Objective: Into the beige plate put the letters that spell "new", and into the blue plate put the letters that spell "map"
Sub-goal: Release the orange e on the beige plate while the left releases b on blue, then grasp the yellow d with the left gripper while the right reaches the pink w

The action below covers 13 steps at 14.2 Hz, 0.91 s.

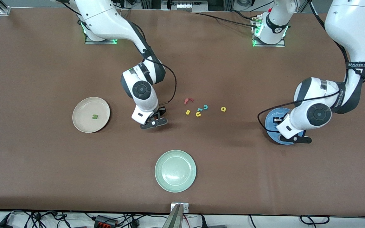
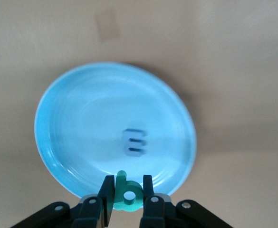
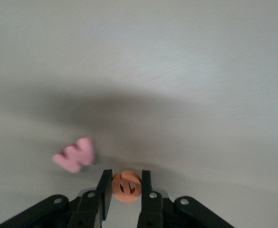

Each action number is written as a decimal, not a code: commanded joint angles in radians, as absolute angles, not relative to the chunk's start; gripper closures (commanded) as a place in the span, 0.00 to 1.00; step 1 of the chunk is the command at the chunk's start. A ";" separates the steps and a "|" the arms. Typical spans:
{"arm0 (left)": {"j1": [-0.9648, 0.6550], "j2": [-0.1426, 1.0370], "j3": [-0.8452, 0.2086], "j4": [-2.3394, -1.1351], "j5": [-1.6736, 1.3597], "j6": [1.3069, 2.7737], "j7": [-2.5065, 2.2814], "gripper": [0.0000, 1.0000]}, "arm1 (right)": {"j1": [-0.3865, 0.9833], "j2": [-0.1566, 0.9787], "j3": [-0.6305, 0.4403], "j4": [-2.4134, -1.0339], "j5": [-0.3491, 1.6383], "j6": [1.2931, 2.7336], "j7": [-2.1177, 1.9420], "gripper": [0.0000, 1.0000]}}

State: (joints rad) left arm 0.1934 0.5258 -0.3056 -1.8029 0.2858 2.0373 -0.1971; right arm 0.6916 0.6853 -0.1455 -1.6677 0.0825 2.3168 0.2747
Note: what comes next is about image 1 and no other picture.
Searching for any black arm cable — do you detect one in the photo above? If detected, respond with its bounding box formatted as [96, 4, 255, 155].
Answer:
[257, 90, 342, 136]
[144, 47, 177, 106]

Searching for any metal camera bracket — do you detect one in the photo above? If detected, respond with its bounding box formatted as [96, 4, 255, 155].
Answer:
[163, 202, 189, 228]

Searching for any black right arm strap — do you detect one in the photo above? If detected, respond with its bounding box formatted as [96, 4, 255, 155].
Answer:
[141, 47, 155, 59]

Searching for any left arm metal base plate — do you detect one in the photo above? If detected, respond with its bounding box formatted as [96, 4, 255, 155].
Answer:
[252, 14, 286, 48]

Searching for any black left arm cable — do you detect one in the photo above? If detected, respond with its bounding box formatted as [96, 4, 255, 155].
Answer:
[257, 90, 342, 136]

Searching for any black floor cable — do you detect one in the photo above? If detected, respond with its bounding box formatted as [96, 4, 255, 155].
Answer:
[299, 215, 331, 225]

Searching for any blue plate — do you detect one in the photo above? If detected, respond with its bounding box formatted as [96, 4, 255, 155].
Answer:
[265, 107, 304, 146]

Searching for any pale green plate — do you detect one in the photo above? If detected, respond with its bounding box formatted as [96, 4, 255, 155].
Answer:
[154, 149, 197, 193]

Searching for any black table cable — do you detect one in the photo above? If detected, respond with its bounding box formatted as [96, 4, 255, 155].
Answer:
[187, 11, 260, 28]

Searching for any beige plate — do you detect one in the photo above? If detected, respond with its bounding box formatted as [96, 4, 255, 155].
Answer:
[72, 97, 111, 134]

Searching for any black orange power strip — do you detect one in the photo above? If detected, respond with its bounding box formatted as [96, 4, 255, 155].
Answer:
[93, 215, 118, 228]

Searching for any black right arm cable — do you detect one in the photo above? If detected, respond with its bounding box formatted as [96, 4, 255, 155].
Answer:
[144, 47, 177, 106]

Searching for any grey control box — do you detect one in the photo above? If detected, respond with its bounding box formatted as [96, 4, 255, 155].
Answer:
[161, 0, 209, 12]

